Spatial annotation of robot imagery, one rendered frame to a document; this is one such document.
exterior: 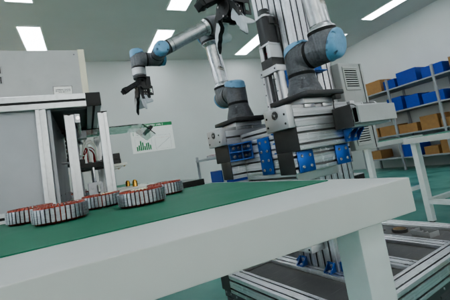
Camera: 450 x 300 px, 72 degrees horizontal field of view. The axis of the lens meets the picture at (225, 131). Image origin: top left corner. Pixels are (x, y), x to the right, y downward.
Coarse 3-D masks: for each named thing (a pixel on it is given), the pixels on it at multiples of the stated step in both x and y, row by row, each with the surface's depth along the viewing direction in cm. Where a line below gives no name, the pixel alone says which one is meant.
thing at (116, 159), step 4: (112, 156) 119; (116, 156) 120; (116, 160) 119; (120, 160) 120; (80, 164) 114; (84, 164) 115; (88, 164) 115; (92, 164) 116; (96, 164) 116; (100, 164) 117; (116, 164) 120; (120, 164) 120; (124, 164) 121; (84, 168) 115; (88, 168) 120; (92, 168) 116; (92, 172) 116; (92, 176) 116
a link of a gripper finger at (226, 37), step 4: (216, 24) 97; (220, 24) 96; (224, 24) 97; (216, 28) 97; (220, 28) 95; (224, 28) 97; (216, 32) 97; (220, 32) 96; (224, 32) 98; (216, 36) 97; (220, 36) 97; (224, 36) 98; (228, 36) 99; (216, 40) 97; (220, 40) 97; (224, 40) 99; (228, 40) 100; (216, 44) 98; (220, 44) 98; (220, 48) 98; (220, 52) 98
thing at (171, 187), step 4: (172, 180) 98; (176, 180) 93; (180, 180) 95; (152, 184) 91; (156, 184) 90; (160, 184) 90; (164, 184) 90; (168, 184) 90; (172, 184) 91; (176, 184) 92; (180, 184) 93; (168, 188) 90; (172, 188) 90; (176, 188) 91; (180, 188) 93; (168, 192) 90; (172, 192) 91; (176, 192) 92
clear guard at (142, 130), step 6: (120, 126) 145; (126, 126) 146; (132, 126) 149; (138, 126) 152; (144, 126) 150; (90, 132) 146; (96, 132) 149; (114, 132) 158; (120, 132) 161; (126, 132) 165; (132, 132) 169; (138, 132) 167; (144, 132) 159; (150, 132) 153; (144, 138) 171
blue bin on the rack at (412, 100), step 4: (424, 92) 640; (404, 96) 654; (408, 96) 646; (412, 96) 639; (416, 96) 632; (420, 96) 632; (408, 100) 647; (412, 100) 640; (416, 100) 633; (420, 100) 630; (408, 104) 648; (412, 104) 640; (416, 104) 634; (420, 104) 628
